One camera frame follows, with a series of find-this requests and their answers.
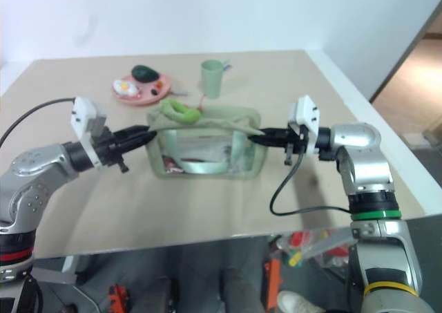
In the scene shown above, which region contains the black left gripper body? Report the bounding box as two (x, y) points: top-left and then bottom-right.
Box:
(92, 126), (130, 174)

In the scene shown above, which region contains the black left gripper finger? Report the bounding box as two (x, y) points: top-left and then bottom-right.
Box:
(113, 124), (153, 140)
(116, 132), (157, 153)

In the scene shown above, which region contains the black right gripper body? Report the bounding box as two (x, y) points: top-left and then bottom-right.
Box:
(281, 122), (310, 166)

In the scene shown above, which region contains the green clear zip pouch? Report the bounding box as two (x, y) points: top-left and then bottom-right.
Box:
(146, 99), (270, 182)

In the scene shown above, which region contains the pink round plate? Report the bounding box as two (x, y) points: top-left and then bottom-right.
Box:
(110, 71), (173, 106)

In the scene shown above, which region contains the toy fried egg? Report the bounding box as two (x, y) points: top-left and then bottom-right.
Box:
(113, 79), (140, 97)

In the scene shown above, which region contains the dark green toy avocado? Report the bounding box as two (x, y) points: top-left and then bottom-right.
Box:
(131, 64), (161, 83)

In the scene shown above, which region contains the light green cup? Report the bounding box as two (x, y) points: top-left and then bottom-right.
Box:
(200, 59), (233, 100)

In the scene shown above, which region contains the clear bag of colourful items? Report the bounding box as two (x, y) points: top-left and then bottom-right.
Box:
(275, 227), (354, 269)

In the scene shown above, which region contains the orange black tool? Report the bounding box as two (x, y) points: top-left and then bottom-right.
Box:
(108, 283), (131, 313)

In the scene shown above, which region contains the white shoe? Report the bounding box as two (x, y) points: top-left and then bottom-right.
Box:
(277, 290), (328, 313)

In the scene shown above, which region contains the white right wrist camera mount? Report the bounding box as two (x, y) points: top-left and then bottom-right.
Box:
(287, 95), (322, 155)

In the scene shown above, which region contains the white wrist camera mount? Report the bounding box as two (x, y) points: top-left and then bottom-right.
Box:
(287, 95), (322, 155)
(70, 97), (108, 171)

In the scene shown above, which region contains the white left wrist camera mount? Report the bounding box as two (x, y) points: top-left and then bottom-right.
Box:
(70, 97), (108, 171)

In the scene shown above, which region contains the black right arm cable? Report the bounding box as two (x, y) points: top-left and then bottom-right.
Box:
(269, 149), (352, 217)

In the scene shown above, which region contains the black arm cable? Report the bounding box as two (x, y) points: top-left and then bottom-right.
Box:
(0, 97), (77, 149)
(269, 149), (352, 217)

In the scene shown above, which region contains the green plush keychain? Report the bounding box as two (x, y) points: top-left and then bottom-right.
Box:
(161, 98), (202, 124)

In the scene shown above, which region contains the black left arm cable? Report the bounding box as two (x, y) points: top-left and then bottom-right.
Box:
(0, 97), (77, 149)

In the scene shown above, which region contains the grey metal table bracket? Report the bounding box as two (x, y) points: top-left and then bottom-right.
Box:
(31, 254), (79, 287)
(302, 227), (357, 259)

